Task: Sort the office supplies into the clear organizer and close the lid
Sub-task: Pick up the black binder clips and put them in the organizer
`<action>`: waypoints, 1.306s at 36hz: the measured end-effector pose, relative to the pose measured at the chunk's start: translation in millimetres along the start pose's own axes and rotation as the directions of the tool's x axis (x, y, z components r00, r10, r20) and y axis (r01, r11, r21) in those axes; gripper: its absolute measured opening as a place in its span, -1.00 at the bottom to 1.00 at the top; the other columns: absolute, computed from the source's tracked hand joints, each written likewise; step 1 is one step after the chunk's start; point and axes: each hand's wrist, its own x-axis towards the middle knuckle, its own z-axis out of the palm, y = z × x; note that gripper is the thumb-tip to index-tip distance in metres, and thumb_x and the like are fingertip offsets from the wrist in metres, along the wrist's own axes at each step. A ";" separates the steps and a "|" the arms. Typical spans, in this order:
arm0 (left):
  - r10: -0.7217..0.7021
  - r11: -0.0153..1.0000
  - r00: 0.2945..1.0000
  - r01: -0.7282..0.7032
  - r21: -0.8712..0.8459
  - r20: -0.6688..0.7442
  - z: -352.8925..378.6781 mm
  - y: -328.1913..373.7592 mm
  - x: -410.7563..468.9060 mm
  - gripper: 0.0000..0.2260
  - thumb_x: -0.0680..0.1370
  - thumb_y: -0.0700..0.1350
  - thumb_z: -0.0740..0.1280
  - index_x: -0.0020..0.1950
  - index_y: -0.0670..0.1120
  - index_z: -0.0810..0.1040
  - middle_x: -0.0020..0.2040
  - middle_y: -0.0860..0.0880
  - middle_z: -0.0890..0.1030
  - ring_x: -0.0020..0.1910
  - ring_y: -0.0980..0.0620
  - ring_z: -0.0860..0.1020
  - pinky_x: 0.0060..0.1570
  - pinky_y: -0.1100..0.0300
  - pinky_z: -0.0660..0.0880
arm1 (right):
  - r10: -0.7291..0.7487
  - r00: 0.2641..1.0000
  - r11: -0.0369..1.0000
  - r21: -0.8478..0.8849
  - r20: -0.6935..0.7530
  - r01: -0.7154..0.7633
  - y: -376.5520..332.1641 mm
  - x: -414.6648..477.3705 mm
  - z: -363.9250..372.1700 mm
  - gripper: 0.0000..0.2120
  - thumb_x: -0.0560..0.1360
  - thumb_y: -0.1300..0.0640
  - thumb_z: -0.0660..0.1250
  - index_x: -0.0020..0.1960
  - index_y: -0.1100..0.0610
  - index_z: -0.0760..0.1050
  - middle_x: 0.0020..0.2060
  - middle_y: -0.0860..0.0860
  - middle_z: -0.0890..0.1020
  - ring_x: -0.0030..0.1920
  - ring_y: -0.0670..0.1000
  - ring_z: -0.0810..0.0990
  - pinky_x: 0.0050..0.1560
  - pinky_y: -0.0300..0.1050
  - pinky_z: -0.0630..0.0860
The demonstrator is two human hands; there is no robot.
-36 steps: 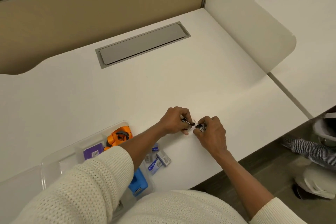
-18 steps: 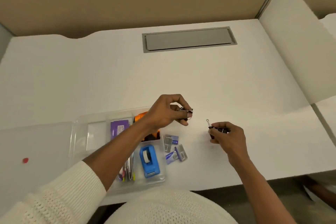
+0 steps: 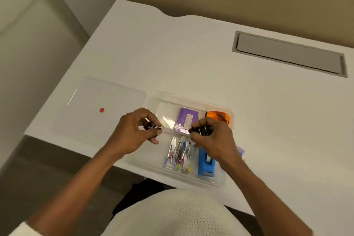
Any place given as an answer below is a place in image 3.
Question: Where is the purple staple box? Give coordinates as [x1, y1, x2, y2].
[175, 107, 200, 132]

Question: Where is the person's right forearm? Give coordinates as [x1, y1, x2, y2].
[221, 157, 315, 236]

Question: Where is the orange tape dispenser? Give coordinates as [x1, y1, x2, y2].
[206, 111, 231, 125]

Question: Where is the grey desk cable cover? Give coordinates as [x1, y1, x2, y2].
[232, 31, 348, 79]

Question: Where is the clear plastic organizer box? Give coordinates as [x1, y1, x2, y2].
[121, 91, 236, 189]

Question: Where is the blue stapler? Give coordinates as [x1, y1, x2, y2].
[197, 147, 216, 178]

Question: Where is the person's right hand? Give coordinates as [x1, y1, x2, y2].
[190, 117, 244, 166]

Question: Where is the silver clip pink tip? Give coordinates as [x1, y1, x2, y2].
[174, 136, 186, 168]

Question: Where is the black binder clip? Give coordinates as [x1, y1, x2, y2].
[143, 121, 164, 138]
[191, 125, 214, 136]

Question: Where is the clear plastic box lid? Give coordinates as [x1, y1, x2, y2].
[52, 77, 149, 145]

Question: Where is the white knit top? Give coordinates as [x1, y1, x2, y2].
[8, 188, 253, 236]

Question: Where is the person's left forearm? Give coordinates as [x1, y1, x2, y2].
[27, 145, 125, 236]

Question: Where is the person's left hand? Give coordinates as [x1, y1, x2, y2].
[109, 108, 164, 159]

